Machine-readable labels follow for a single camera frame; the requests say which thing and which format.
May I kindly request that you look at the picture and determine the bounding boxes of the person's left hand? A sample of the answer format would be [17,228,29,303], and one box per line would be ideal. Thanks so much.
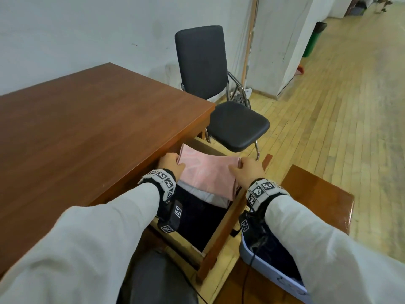
[157,152,186,181]

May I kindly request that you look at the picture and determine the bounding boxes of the person's right hand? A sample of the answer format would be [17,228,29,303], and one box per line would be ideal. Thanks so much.
[228,156,266,189]

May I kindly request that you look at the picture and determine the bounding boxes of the wooden drawer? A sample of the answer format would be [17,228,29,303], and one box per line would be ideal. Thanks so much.
[148,136,273,284]

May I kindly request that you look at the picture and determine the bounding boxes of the light blue plastic basin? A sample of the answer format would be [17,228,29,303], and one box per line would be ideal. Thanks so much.
[239,231,312,304]

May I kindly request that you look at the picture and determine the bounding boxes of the person's left forearm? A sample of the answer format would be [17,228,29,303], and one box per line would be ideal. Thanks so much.
[0,182,160,304]

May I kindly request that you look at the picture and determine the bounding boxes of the person's right forearm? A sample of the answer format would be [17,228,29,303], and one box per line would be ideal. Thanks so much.
[264,194,405,304]

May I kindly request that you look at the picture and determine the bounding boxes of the person's grey trouser legs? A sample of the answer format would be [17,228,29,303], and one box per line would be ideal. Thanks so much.
[117,248,200,304]

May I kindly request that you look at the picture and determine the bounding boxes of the left wristband with marker tags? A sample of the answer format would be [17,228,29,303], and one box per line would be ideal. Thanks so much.
[138,168,177,203]

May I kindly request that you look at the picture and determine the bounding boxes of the wristband with marker tags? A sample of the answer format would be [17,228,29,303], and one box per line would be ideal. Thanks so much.
[138,168,177,203]
[246,178,290,212]

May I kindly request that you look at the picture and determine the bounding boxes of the right wristband with marker tags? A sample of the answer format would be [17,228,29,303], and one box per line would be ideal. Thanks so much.
[246,178,290,212]

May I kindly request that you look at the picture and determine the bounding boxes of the brown wooden bench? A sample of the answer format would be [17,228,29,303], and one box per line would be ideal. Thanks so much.
[215,164,355,304]

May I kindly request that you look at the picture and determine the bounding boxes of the grey mop head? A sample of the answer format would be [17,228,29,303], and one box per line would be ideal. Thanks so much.
[230,87,254,103]

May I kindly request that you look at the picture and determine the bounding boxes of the brown wooden desk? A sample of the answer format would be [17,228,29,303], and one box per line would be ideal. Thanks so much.
[0,62,217,279]

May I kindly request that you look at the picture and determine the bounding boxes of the black padded metal chair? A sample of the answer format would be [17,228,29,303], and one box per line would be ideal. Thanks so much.
[174,25,271,160]

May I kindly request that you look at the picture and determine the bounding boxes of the wooden mop stick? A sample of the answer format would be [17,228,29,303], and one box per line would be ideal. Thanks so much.
[241,0,261,89]

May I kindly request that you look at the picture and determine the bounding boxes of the green trash bin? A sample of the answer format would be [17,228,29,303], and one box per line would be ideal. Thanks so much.
[302,21,328,58]

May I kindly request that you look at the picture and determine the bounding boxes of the dark bags on bench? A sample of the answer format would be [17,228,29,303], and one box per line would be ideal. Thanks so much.
[346,0,369,16]

